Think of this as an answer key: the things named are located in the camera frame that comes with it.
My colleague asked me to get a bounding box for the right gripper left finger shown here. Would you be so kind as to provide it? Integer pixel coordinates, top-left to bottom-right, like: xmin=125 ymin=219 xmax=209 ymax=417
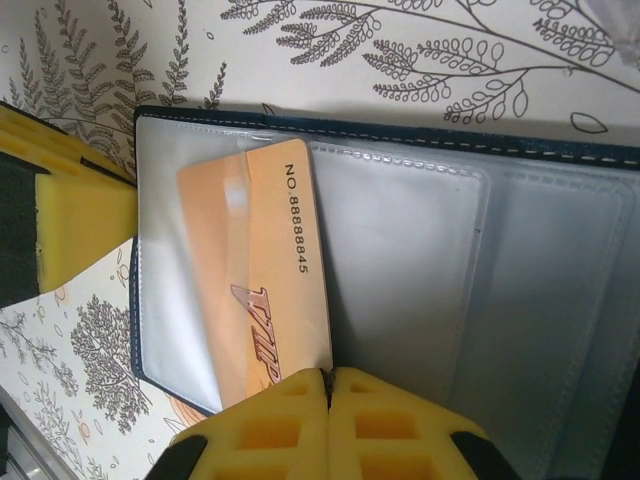
xmin=149 ymin=367 xmax=332 ymax=480

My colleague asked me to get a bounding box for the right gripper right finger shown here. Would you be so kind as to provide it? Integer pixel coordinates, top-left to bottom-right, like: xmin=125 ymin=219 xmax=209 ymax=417
xmin=328 ymin=366 xmax=509 ymax=480

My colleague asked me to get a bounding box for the dark blue card holder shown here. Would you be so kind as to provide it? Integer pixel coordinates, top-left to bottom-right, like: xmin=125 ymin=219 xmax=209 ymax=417
xmin=127 ymin=102 xmax=640 ymax=480

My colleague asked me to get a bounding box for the gold VIP card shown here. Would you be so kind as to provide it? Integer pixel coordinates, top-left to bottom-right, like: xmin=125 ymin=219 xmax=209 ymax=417
xmin=175 ymin=138 xmax=335 ymax=416

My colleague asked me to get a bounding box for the long aluminium frame rail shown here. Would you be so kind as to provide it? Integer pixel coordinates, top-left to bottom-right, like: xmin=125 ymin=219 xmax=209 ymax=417
xmin=0 ymin=387 xmax=69 ymax=480

